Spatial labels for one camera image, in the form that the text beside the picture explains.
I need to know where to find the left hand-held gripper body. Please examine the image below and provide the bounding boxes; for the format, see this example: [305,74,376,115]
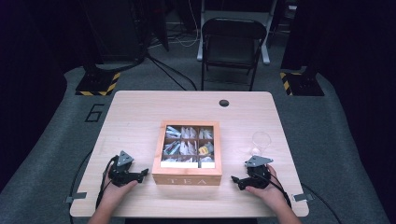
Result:
[107,150,141,188]

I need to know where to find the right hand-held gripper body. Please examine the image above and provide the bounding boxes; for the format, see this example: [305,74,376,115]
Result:
[245,155,275,189]

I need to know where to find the wooden tea box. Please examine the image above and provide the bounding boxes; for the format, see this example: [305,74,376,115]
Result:
[151,120,223,187]

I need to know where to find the person's left hand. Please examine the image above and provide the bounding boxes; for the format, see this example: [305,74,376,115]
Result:
[102,172,138,203]

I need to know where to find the person's right hand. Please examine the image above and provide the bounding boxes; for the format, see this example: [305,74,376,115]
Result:
[246,164,289,213]

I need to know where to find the clear glass cup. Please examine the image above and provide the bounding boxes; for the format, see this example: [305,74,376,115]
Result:
[251,131,273,157]

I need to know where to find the pile of loose tea bags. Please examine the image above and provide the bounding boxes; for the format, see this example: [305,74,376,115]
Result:
[198,127,216,163]

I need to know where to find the grey tape strip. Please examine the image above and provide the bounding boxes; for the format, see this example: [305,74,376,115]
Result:
[292,192,314,203]
[64,191,88,203]

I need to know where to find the pile of grey foil packets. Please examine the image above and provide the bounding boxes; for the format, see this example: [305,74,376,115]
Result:
[163,125,182,162]

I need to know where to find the pile of white paper packets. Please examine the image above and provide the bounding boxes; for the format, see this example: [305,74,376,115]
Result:
[180,126,199,163]

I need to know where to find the black stand base yellow stripes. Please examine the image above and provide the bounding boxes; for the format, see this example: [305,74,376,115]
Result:
[278,71,325,97]
[75,69,121,97]

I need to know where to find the black folding chair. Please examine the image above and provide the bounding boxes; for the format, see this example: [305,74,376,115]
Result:
[201,17,268,92]

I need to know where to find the dark curtain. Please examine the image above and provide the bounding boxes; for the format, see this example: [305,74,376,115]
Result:
[279,0,396,216]
[0,0,85,191]

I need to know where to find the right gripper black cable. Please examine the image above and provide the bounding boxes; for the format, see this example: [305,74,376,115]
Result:
[268,173,292,209]

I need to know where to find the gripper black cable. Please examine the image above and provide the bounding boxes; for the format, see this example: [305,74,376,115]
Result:
[268,173,292,209]
[94,156,118,209]

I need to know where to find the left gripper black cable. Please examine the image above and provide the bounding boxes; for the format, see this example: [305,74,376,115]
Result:
[94,156,118,209]

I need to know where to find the black cable beside table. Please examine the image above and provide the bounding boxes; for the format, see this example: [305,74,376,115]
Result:
[300,182,344,224]

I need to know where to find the black floor cable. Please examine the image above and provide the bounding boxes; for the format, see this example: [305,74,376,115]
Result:
[145,50,199,91]

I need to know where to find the white floor cable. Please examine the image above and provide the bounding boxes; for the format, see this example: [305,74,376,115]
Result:
[173,0,201,49]

